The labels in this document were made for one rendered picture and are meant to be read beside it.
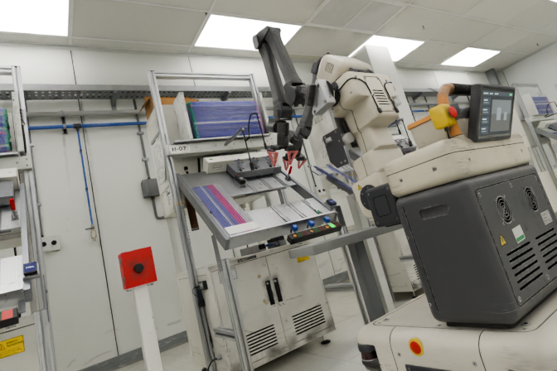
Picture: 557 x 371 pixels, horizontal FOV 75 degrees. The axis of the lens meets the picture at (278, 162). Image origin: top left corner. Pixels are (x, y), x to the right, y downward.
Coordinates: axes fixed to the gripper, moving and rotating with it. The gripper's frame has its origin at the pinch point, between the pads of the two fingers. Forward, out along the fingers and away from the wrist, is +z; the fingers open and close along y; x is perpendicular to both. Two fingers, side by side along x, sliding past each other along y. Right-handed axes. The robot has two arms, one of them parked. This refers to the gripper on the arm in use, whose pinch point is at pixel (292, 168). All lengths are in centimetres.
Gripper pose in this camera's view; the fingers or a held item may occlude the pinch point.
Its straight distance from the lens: 220.2
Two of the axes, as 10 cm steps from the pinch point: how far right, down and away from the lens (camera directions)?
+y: -8.4, 0.9, -5.4
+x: 5.2, 4.5, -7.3
